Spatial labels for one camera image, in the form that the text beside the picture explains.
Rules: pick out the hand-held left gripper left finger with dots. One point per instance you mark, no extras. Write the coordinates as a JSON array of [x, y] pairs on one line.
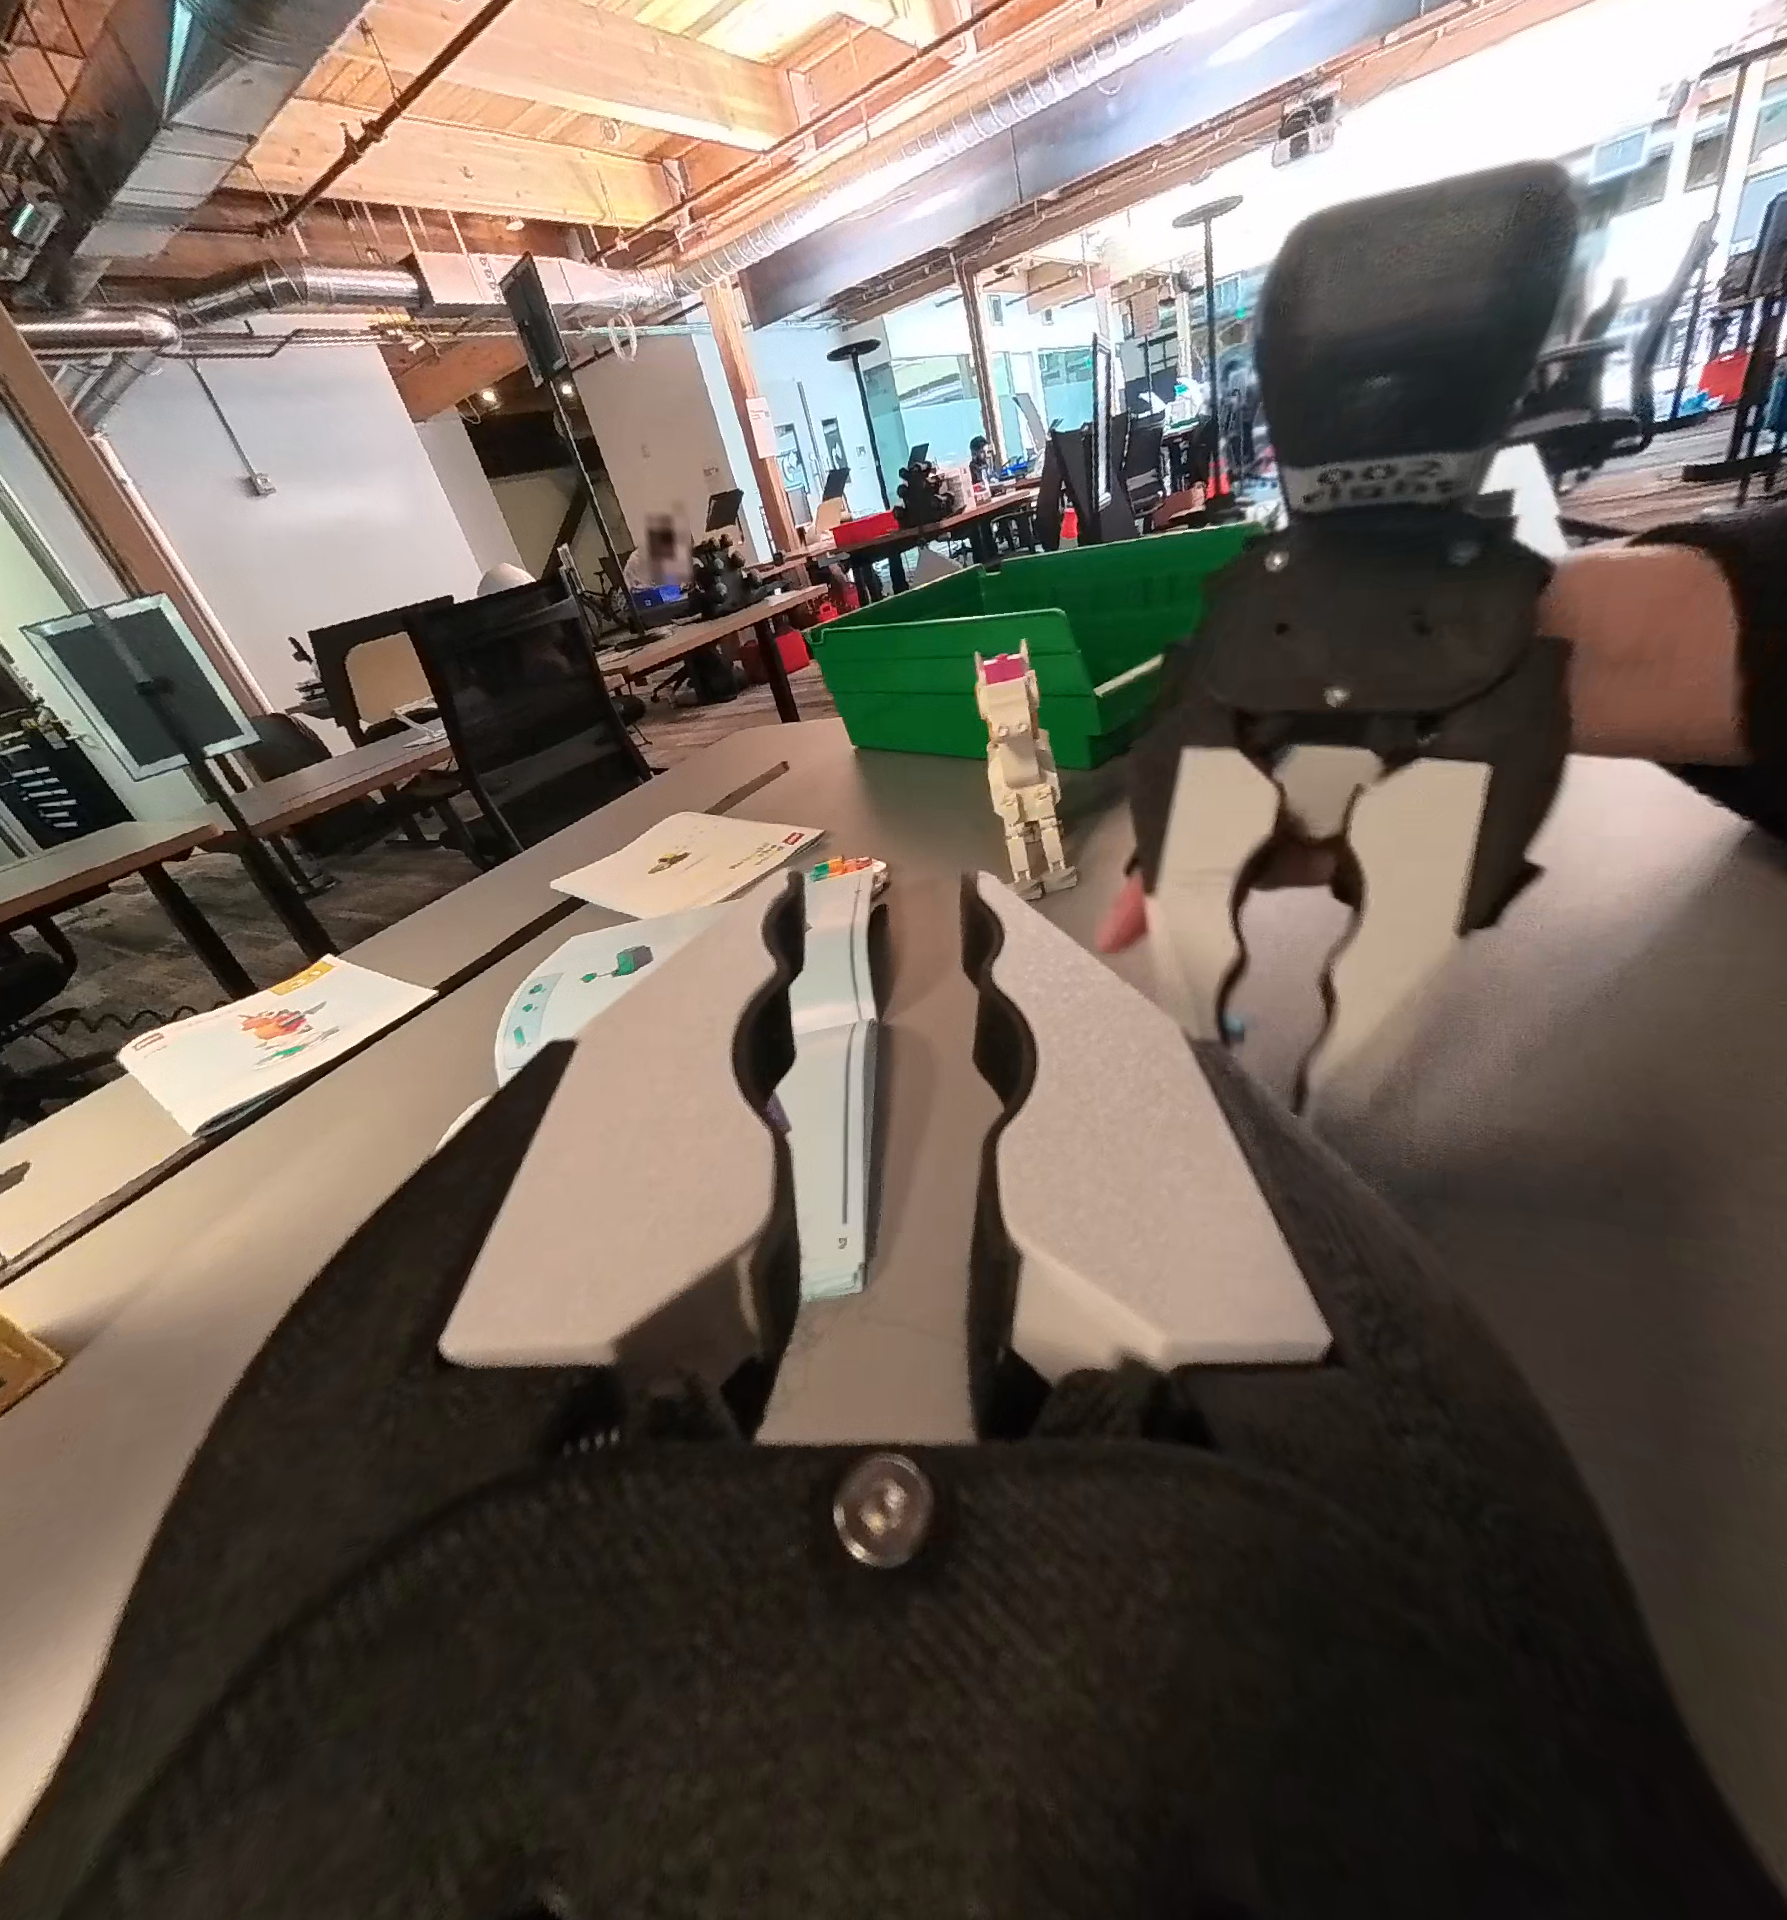
[[639, 1170]]

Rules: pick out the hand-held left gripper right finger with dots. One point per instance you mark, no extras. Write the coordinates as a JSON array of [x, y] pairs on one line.
[[1147, 1185]]

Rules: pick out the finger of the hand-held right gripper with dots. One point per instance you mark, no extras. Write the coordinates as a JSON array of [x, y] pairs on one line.
[[1209, 840], [1418, 871]]

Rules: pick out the white lego llama figure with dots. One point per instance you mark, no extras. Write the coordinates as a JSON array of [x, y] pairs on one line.
[[1022, 765]]

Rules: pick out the pile of colourful lego pieces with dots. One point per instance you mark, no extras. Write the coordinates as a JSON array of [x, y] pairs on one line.
[[851, 872]]

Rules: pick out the person's right hand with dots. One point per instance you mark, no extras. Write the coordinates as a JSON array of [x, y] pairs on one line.
[[1651, 660]]

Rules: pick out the white round container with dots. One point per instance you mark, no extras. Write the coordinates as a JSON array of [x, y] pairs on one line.
[[465, 1127]]

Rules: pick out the open pale blue instruction booklet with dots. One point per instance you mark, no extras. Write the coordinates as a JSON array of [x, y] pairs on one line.
[[836, 1050]]

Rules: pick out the white yellow-print instruction booklet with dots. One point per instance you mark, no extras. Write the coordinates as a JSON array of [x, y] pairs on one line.
[[662, 871]]

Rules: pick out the black high-backed office chair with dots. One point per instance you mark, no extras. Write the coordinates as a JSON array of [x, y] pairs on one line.
[[1590, 405]]

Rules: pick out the green plastic bin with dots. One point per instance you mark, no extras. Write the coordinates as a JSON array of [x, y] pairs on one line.
[[930, 684]]

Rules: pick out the black floor lamp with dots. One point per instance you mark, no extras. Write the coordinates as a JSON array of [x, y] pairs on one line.
[[1209, 315], [855, 398]]

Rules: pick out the white orange-print instruction booklet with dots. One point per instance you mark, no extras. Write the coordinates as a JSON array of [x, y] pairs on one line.
[[280, 1042]]

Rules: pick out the red plastic bin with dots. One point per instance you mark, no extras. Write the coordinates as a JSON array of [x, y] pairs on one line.
[[863, 530]]

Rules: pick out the black mesh office chair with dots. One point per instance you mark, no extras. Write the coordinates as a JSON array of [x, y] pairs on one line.
[[529, 709]]

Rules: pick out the dark wooden desk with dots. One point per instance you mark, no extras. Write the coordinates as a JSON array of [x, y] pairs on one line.
[[336, 777], [37, 882]]

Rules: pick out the long wooden desk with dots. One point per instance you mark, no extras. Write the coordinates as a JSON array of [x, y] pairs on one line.
[[721, 620]]

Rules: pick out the tan-backed office chair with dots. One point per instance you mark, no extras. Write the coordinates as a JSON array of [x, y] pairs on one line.
[[378, 671]]

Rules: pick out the glass panel on stand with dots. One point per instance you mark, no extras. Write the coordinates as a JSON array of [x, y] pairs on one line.
[[140, 686]]

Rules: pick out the black monitor on pole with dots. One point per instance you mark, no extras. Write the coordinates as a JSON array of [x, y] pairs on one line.
[[534, 318]]

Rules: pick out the silver ventilation duct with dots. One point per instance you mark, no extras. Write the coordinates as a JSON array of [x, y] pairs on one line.
[[242, 307]]

